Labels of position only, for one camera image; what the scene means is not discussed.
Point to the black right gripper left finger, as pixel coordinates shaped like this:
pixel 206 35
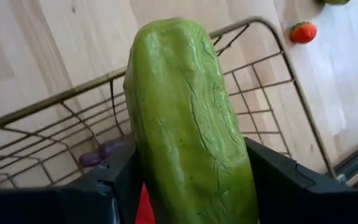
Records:
pixel 57 207

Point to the red strawberry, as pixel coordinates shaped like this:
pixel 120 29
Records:
pixel 304 32

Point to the red bell pepper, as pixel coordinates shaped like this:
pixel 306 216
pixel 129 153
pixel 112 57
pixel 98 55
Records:
pixel 145 210

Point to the large green cucumber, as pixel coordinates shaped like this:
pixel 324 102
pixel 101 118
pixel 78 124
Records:
pixel 182 124

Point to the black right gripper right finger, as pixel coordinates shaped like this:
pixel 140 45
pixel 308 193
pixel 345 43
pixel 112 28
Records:
pixel 306 202

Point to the purple eggplant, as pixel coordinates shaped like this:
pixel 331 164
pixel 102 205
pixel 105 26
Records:
pixel 104 153

